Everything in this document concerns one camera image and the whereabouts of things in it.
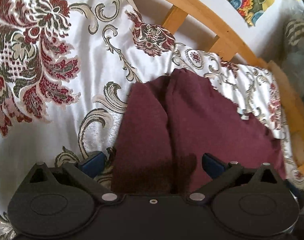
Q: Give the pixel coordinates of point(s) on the maroon sweater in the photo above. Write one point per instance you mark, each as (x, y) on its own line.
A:
(171, 122)

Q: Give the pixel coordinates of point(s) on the plastic bag of bedding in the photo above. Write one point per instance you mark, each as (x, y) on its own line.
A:
(293, 44)

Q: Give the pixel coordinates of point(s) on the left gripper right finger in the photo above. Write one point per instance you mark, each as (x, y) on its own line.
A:
(223, 175)

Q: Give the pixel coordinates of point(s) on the wooden bed frame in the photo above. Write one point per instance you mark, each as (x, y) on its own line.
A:
(227, 43)

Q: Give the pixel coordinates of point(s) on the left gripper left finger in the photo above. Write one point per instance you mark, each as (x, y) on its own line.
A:
(83, 174)

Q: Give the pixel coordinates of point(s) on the floral white bedspread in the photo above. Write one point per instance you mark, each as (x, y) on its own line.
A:
(66, 71)

